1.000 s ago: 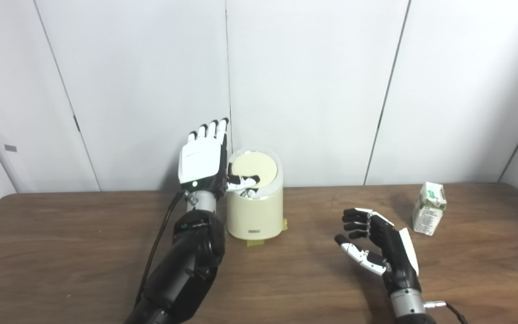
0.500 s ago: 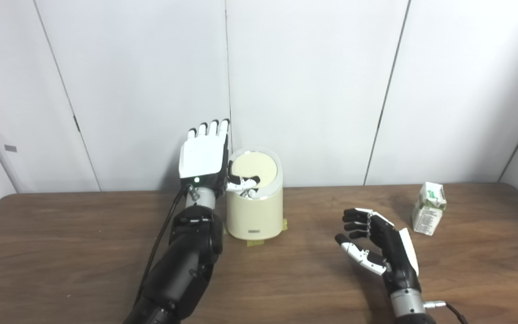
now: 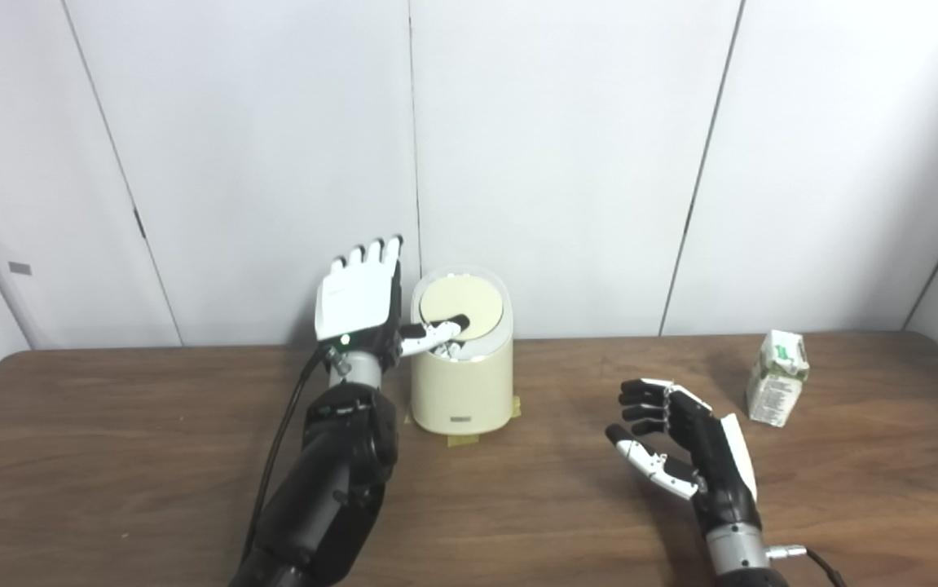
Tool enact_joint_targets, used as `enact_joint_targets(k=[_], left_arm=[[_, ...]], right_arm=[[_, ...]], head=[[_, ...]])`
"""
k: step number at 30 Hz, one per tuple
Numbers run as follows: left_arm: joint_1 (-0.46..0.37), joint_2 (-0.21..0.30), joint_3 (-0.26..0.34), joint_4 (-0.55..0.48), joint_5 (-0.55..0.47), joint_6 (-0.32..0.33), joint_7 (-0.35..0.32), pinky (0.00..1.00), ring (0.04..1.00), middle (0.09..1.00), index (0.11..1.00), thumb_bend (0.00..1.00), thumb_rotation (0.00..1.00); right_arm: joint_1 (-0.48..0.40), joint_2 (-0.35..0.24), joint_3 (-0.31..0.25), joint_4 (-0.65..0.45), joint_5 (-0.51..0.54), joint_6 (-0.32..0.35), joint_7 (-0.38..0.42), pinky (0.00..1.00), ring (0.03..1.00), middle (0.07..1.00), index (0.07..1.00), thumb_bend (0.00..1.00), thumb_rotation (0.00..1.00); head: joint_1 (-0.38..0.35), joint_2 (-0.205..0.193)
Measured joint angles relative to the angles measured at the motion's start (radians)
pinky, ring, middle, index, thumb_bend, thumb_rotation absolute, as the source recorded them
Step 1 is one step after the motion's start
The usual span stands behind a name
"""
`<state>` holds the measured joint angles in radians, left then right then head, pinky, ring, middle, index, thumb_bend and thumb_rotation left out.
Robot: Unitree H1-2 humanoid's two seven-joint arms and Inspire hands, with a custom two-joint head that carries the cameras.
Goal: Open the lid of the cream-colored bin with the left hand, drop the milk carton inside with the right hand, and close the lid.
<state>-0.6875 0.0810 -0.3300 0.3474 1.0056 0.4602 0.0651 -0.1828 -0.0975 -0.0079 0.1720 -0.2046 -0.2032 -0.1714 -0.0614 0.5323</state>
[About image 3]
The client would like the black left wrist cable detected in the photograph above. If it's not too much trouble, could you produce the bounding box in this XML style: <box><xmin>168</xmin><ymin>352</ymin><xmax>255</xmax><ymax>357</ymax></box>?
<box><xmin>240</xmin><ymin>346</ymin><xmax>332</xmax><ymax>563</ymax></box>

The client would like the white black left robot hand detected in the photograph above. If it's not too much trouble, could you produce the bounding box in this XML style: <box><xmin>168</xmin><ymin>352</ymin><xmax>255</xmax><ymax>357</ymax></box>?
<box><xmin>314</xmin><ymin>236</ymin><xmax>471</xmax><ymax>364</ymax></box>

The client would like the cream-colored round bin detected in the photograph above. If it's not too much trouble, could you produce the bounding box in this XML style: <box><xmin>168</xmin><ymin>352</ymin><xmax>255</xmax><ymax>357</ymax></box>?
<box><xmin>409</xmin><ymin>267</ymin><xmax>514</xmax><ymax>436</ymax></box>

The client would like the white green milk carton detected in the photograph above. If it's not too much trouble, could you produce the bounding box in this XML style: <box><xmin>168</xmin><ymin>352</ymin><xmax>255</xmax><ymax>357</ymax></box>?
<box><xmin>746</xmin><ymin>329</ymin><xmax>810</xmax><ymax>427</ymax></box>

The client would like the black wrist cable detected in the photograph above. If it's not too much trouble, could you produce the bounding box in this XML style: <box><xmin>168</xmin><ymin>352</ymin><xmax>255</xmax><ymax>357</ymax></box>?
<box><xmin>240</xmin><ymin>346</ymin><xmax>332</xmax><ymax>563</ymax></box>
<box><xmin>766</xmin><ymin>545</ymin><xmax>849</xmax><ymax>587</ymax></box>

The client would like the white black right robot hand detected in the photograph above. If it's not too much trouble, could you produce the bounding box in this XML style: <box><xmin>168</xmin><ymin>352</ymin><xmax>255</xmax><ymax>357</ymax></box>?
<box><xmin>606</xmin><ymin>378</ymin><xmax>763</xmax><ymax>535</ymax></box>

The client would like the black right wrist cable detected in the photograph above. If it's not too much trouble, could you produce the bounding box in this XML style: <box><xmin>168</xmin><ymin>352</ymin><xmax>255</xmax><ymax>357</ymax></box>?
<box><xmin>766</xmin><ymin>545</ymin><xmax>849</xmax><ymax>587</ymax></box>

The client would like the cream round bin lid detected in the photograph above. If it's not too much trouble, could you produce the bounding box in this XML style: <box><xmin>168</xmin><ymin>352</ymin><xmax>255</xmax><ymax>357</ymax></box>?
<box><xmin>420</xmin><ymin>276</ymin><xmax>504</xmax><ymax>343</ymax></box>

